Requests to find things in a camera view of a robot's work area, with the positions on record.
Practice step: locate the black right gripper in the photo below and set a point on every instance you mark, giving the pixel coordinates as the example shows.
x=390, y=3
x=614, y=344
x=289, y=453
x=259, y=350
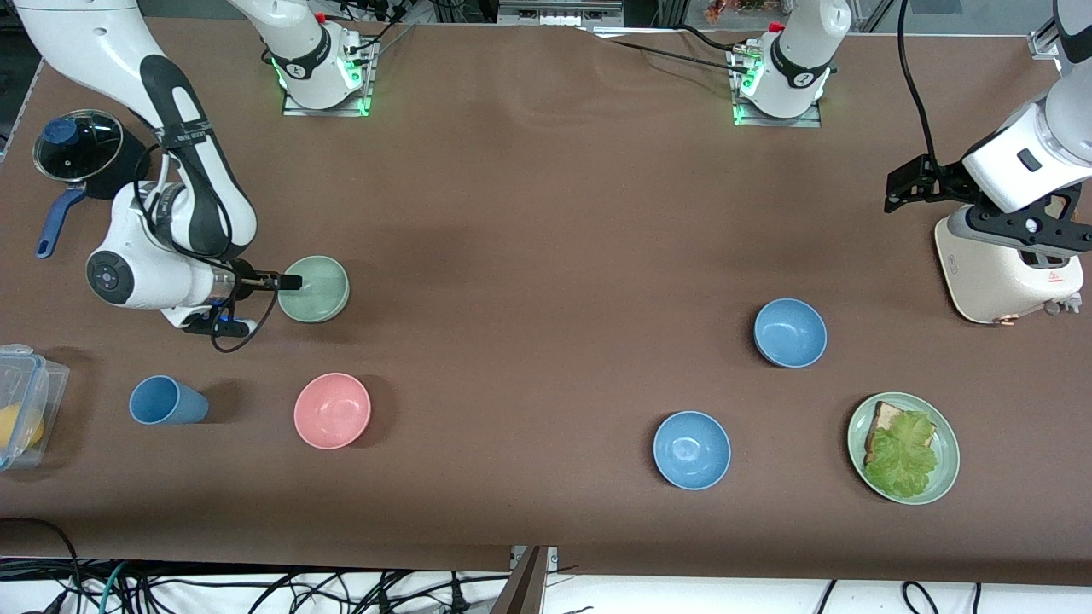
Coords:
x=248, y=285

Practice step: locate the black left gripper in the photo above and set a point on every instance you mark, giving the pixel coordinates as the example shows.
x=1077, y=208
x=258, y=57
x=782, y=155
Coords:
x=947, y=182

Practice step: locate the green bowl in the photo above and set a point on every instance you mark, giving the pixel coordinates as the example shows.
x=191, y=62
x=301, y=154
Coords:
x=320, y=290

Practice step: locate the blue bowl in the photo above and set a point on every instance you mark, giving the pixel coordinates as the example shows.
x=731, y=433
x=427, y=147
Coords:
x=790, y=333
x=691, y=449

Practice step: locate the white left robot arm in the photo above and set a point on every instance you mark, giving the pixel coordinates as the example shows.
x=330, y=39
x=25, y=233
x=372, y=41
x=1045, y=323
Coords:
x=802, y=51

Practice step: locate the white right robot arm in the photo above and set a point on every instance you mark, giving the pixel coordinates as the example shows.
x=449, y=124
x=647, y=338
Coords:
x=85, y=34

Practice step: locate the pink bowl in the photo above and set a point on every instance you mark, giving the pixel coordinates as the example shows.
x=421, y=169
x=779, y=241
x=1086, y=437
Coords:
x=332, y=410

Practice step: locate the cream toaster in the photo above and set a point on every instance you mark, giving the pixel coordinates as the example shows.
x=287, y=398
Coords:
x=998, y=290

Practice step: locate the blue cup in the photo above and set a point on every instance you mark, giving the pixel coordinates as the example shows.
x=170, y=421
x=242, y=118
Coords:
x=166, y=401

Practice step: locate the aluminium corner profile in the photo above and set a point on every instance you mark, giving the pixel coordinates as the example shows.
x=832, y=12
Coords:
x=1042, y=44

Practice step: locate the brown table cover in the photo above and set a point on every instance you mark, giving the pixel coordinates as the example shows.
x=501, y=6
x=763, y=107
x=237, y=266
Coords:
x=512, y=256

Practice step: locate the bread slice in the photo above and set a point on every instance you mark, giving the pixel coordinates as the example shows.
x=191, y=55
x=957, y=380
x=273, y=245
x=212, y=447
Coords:
x=887, y=416

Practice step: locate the clear plastic container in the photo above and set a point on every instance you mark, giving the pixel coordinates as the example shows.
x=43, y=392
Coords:
x=49, y=384

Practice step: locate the green plate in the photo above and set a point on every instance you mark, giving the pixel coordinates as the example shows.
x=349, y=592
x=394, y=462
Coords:
x=948, y=456

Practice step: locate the green lettuce leaf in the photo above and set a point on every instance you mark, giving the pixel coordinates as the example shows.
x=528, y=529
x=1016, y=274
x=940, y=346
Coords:
x=900, y=460

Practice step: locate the yellow lemon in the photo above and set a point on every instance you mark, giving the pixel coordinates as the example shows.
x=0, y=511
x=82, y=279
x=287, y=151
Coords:
x=17, y=428

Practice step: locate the brown beam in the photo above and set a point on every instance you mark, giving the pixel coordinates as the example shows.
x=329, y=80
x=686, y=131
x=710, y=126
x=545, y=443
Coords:
x=520, y=593

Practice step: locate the aluminium frame bar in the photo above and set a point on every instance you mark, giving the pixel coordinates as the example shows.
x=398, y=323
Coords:
x=554, y=15

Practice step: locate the silver table edge bracket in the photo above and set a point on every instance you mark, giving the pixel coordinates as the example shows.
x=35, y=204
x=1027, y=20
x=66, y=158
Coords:
x=550, y=556

